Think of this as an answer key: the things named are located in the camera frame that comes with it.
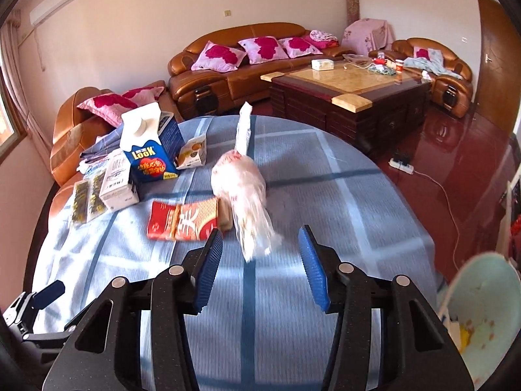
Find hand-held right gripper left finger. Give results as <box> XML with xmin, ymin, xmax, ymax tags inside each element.
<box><xmin>46</xmin><ymin>228</ymin><xmax>224</xmax><ymax>391</ymax></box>

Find clear plastic bag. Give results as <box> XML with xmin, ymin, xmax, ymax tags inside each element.
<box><xmin>212</xmin><ymin>102</ymin><xmax>283</xmax><ymax>262</ymax></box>

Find white milk carton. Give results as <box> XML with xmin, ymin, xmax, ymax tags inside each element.
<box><xmin>100</xmin><ymin>149</ymin><xmax>140</xmax><ymax>213</ymax></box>

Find folded pink blanket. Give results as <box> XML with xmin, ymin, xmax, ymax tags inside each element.
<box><xmin>309</xmin><ymin>29</ymin><xmax>340</xmax><ymax>50</ymax></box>

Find white television stand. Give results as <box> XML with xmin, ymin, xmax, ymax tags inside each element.
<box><xmin>496</xmin><ymin>179</ymin><xmax>521</xmax><ymax>267</ymax></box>

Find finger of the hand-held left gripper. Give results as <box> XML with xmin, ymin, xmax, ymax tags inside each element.
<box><xmin>32</xmin><ymin>280</ymin><xmax>66</xmax><ymax>311</ymax></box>

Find long brown leather sofa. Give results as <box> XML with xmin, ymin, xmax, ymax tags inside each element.
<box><xmin>168</xmin><ymin>22</ymin><xmax>355</xmax><ymax>119</ymax></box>

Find yellow black snack packet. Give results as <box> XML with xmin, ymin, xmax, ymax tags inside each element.
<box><xmin>87</xmin><ymin>170</ymin><xmax>107</xmax><ymax>216</ymax></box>

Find dark wooden coffee table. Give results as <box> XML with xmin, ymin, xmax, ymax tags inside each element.
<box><xmin>260</xmin><ymin>64</ymin><xmax>433</xmax><ymax>151</ymax></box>

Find clear packets of dark snacks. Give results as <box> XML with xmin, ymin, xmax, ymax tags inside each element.
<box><xmin>71</xmin><ymin>179</ymin><xmax>91</xmax><ymax>229</ymax></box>

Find tall cylinder floor lamp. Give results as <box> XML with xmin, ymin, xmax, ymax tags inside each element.
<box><xmin>346</xmin><ymin>0</ymin><xmax>360</xmax><ymax>31</ymax></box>

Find white air conditioner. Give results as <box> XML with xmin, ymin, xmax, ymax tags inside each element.
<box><xmin>28</xmin><ymin>0</ymin><xmax>86</xmax><ymax>26</ymax></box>

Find light green trash bin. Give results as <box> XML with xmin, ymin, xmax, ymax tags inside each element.
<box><xmin>437</xmin><ymin>253</ymin><xmax>521</xmax><ymax>387</ymax></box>

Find light blue clothes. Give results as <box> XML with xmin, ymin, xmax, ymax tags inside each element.
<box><xmin>403</xmin><ymin>48</ymin><xmax>462</xmax><ymax>77</ymax></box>

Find beige curtain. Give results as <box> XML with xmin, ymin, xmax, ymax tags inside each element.
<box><xmin>0</xmin><ymin>12</ymin><xmax>49</xmax><ymax>164</ymax></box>

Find clear bag on coffee table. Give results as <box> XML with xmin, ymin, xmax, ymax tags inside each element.
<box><xmin>343</xmin><ymin>53</ymin><xmax>373</xmax><ymax>68</ymax></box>

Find brown wooden door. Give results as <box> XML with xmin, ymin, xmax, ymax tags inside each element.
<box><xmin>475</xmin><ymin>0</ymin><xmax>521</xmax><ymax>135</ymax></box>

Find small brown box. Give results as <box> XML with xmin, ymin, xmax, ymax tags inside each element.
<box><xmin>218</xmin><ymin>197</ymin><xmax>234</xmax><ymax>231</ymax></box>

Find small beige carton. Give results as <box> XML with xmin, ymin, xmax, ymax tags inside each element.
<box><xmin>176</xmin><ymin>135</ymin><xmax>208</xmax><ymax>170</ymax></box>

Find brown leather armchair sofa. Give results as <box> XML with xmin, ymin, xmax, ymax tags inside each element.
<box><xmin>368</xmin><ymin>37</ymin><xmax>475</xmax><ymax>119</ymax></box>

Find white power strip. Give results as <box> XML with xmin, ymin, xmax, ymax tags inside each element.
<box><xmin>388</xmin><ymin>157</ymin><xmax>415</xmax><ymax>174</ymax></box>

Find blue milk carton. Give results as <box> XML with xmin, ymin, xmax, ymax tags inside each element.
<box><xmin>120</xmin><ymin>102</ymin><xmax>185</xmax><ymax>184</ymax></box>

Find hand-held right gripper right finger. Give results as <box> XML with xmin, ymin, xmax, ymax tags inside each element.
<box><xmin>298</xmin><ymin>225</ymin><xmax>475</xmax><ymax>391</ymax></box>

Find red patterned packet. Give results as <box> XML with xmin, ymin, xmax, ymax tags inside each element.
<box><xmin>147</xmin><ymin>197</ymin><xmax>220</xmax><ymax>242</ymax></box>

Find window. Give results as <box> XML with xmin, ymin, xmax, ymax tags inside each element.
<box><xmin>0</xmin><ymin>69</ymin><xmax>27</xmax><ymax>159</ymax></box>

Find white power cable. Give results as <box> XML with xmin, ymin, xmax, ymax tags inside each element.
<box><xmin>411</xmin><ymin>169</ymin><xmax>465</xmax><ymax>278</ymax></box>

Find brown leather side sofa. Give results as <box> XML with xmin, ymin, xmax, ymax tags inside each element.
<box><xmin>49</xmin><ymin>81</ymin><xmax>184</xmax><ymax>196</ymax></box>

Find pink cloth cover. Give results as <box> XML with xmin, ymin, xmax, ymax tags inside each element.
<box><xmin>341</xmin><ymin>18</ymin><xmax>395</xmax><ymax>57</ymax></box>

